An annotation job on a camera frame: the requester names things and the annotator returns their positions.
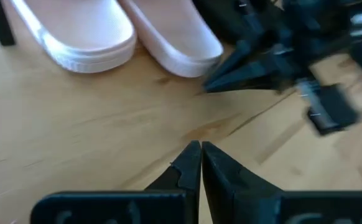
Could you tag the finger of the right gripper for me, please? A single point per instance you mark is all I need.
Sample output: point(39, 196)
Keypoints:
point(240, 60)
point(249, 79)

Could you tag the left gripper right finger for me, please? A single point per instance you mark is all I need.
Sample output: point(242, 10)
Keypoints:
point(262, 208)

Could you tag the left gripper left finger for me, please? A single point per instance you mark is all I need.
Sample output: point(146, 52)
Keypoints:
point(137, 208)

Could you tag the pink slide sandal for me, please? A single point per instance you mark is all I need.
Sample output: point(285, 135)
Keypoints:
point(84, 28)
point(174, 34)

